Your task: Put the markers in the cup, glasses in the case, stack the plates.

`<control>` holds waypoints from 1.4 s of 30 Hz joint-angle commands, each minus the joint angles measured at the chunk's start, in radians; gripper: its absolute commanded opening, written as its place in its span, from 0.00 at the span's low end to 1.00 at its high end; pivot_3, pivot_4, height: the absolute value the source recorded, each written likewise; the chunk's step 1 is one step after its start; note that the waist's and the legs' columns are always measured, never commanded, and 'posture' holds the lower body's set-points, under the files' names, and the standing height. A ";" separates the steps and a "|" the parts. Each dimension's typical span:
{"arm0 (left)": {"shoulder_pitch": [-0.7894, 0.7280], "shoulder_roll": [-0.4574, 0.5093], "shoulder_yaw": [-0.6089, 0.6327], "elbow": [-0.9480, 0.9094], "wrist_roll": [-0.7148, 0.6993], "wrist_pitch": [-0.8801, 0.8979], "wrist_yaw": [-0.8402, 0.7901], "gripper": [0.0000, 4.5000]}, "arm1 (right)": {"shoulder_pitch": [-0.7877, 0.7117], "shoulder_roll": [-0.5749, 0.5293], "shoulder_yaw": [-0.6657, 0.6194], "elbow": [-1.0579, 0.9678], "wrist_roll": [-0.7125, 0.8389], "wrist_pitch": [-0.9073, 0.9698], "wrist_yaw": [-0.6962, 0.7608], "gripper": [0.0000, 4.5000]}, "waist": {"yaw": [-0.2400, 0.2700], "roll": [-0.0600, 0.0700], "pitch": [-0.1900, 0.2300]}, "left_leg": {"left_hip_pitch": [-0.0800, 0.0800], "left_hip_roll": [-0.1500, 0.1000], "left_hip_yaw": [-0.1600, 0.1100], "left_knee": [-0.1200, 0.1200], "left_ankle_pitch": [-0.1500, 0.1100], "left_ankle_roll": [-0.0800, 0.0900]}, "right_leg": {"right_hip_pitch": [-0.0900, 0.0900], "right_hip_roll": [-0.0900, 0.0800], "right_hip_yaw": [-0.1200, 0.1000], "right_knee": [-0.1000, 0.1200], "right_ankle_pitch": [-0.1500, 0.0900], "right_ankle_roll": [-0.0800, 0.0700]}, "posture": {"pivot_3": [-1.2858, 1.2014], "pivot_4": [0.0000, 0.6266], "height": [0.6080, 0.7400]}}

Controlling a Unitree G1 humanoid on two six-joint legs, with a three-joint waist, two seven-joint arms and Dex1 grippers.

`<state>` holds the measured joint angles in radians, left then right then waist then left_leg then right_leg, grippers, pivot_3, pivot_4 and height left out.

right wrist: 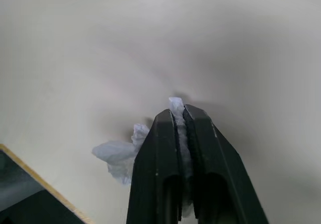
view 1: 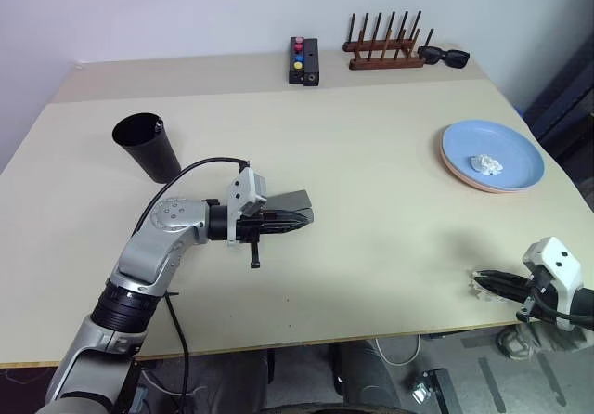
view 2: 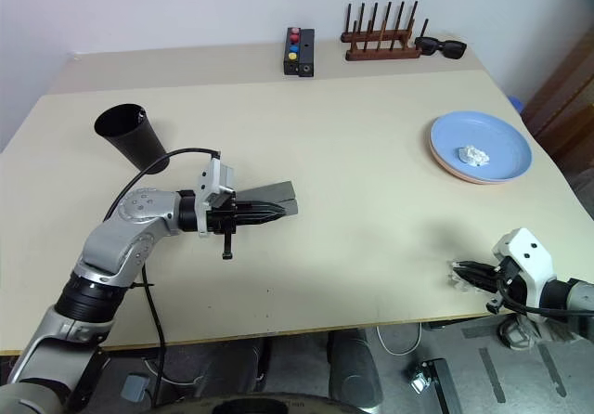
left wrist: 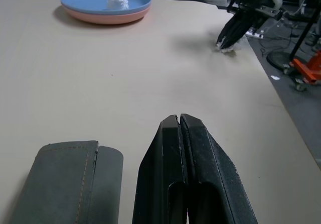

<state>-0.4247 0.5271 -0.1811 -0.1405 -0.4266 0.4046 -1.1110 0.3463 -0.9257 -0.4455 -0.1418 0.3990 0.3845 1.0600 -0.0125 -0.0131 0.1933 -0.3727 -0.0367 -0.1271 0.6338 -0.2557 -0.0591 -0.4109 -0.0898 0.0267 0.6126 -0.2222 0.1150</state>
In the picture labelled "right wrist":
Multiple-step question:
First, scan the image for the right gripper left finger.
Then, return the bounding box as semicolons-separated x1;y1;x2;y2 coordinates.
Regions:
126;108;183;224

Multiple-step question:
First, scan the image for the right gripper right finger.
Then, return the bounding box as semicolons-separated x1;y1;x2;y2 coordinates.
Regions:
184;104;269;224

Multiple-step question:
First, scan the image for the large white paper ball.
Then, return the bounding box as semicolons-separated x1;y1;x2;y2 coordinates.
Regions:
91;97;195;218

